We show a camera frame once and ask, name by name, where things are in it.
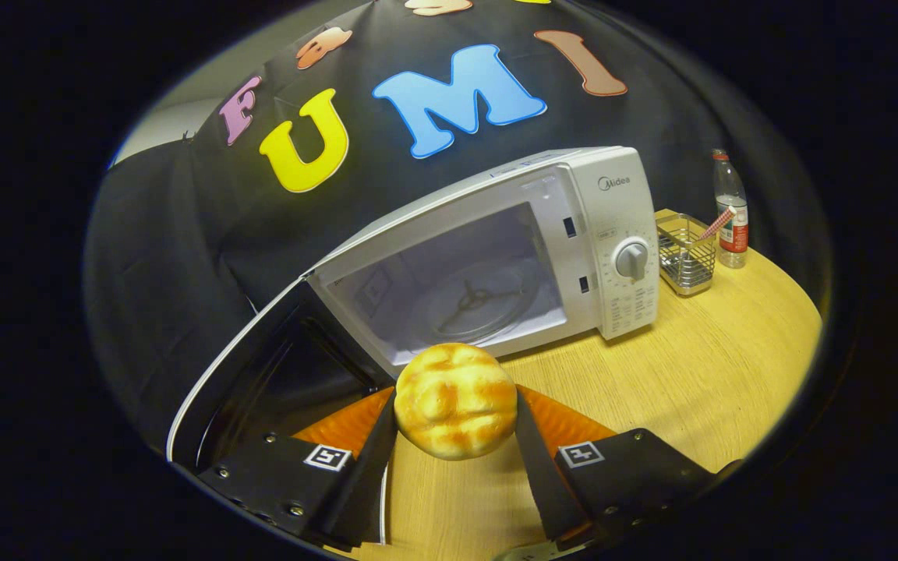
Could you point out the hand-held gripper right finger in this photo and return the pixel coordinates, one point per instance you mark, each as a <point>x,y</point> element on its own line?
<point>546,483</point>

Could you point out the red striped straw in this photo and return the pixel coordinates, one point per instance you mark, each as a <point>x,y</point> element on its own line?
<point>718,223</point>

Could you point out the golden bread bun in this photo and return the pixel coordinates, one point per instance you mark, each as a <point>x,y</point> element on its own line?
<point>457,401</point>

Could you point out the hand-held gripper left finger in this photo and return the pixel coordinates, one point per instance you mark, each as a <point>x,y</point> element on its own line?
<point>363,483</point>

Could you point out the white microwave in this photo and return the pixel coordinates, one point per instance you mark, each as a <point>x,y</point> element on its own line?
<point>620,210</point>

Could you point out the clear plastic water bottle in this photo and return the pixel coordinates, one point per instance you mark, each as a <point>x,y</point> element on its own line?
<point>732,234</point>

